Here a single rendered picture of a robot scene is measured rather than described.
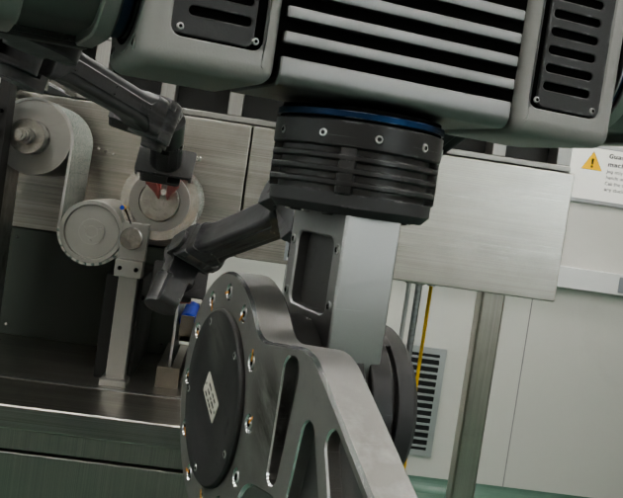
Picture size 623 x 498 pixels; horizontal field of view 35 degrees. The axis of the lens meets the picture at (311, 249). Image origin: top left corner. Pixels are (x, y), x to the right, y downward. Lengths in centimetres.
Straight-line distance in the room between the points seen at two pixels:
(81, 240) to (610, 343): 342
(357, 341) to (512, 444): 413
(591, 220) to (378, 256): 409
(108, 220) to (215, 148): 41
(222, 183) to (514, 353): 280
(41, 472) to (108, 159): 80
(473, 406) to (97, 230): 108
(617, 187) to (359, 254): 414
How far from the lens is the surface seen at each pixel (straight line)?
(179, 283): 169
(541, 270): 231
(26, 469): 171
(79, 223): 190
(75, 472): 170
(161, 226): 187
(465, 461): 252
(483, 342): 246
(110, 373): 188
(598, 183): 482
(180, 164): 176
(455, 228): 225
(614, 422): 499
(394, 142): 74
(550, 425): 489
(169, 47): 68
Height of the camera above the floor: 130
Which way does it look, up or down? 3 degrees down
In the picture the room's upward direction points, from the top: 8 degrees clockwise
